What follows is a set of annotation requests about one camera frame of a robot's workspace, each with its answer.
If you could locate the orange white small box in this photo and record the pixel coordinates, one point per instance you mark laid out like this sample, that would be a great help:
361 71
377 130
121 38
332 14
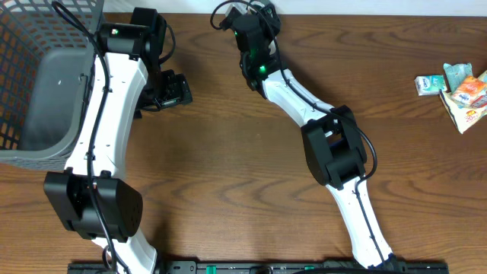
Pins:
471 93

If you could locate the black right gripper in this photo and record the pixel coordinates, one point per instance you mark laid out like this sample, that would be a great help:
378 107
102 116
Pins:
270 21

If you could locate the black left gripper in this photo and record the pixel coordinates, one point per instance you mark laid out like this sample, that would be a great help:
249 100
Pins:
173 94

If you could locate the black plastic mesh basket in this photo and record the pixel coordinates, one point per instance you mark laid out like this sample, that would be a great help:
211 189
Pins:
46 81

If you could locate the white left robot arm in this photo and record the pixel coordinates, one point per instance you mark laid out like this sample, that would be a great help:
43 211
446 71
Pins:
90 196

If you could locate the small teal tissue packet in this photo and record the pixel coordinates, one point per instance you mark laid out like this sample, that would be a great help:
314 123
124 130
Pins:
430 85

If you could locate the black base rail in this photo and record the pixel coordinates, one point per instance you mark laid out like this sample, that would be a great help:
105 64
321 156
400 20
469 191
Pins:
329 266

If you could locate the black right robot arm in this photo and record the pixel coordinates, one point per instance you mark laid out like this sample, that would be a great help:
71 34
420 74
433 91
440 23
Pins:
335 147

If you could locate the yellow white snack bag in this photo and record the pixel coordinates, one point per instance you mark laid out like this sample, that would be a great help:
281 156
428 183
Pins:
462 116

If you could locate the teal snack packet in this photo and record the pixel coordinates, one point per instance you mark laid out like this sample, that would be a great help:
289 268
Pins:
456 74

